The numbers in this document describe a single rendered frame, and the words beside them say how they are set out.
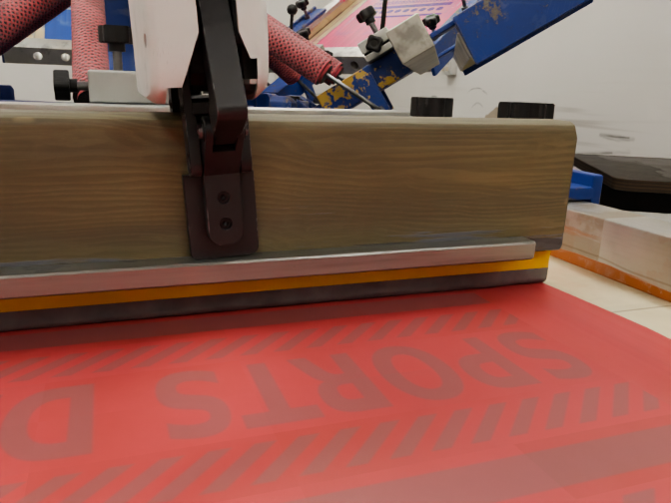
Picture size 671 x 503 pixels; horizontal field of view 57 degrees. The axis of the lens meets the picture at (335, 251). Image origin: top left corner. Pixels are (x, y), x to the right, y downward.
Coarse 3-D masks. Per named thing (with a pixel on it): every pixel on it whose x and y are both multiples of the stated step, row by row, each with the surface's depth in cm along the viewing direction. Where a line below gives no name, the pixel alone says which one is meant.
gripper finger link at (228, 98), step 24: (216, 0) 24; (216, 24) 24; (216, 48) 23; (216, 72) 23; (240, 72) 23; (216, 96) 23; (240, 96) 23; (216, 120) 23; (240, 120) 24; (216, 144) 25
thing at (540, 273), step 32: (288, 288) 33; (320, 288) 33; (352, 288) 34; (384, 288) 35; (416, 288) 35; (448, 288) 36; (0, 320) 28; (32, 320) 29; (64, 320) 29; (96, 320) 30
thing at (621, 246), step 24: (576, 216) 43; (600, 216) 41; (624, 216) 41; (576, 240) 43; (600, 240) 41; (624, 240) 39; (648, 240) 37; (576, 264) 43; (600, 264) 41; (624, 264) 39; (648, 264) 37; (648, 288) 37
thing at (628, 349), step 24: (480, 288) 37; (504, 288) 37; (528, 288) 37; (552, 288) 38; (528, 312) 33; (552, 312) 33; (576, 312) 34; (600, 312) 34; (552, 336) 30; (576, 336) 30; (600, 336) 30; (624, 336) 30; (648, 336) 31; (600, 360) 28; (624, 360) 28; (648, 360) 28; (648, 384) 25
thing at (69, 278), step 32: (256, 256) 30; (288, 256) 30; (320, 256) 30; (352, 256) 31; (384, 256) 31; (416, 256) 32; (448, 256) 33; (480, 256) 33; (512, 256) 34; (0, 288) 25; (32, 288) 26; (64, 288) 26; (96, 288) 27; (128, 288) 27
